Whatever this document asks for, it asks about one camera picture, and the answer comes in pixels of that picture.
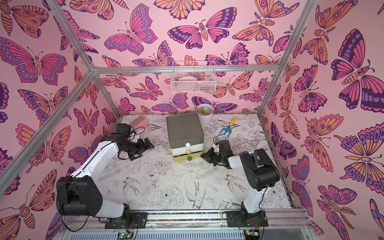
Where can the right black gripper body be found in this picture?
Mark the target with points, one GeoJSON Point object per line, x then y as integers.
{"type": "Point", "coordinates": [212, 154]}

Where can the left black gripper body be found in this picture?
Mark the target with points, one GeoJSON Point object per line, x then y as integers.
{"type": "Point", "coordinates": [134, 148]}

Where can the green drawer cabinet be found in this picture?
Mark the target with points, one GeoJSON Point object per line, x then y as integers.
{"type": "Point", "coordinates": [186, 136]}

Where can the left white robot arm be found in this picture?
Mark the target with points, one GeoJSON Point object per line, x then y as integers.
{"type": "Point", "coordinates": [78, 194]}

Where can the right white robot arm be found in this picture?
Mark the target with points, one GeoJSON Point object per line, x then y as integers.
{"type": "Point", "coordinates": [260, 170]}

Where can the blue yellow garden fork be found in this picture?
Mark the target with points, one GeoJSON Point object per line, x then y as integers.
{"type": "Point", "coordinates": [227, 130]}

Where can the potted cactus white pot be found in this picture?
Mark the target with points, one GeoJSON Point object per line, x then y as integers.
{"type": "Point", "coordinates": [205, 113]}

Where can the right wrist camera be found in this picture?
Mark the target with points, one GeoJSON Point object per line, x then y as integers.
{"type": "Point", "coordinates": [223, 148]}

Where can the white wire basket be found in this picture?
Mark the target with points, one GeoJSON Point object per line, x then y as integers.
{"type": "Point", "coordinates": [193, 77]}

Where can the aluminium frame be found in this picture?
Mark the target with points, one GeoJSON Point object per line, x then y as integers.
{"type": "Point", "coordinates": [138, 41]}

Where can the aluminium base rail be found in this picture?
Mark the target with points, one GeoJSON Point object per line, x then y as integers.
{"type": "Point", "coordinates": [278, 224]}

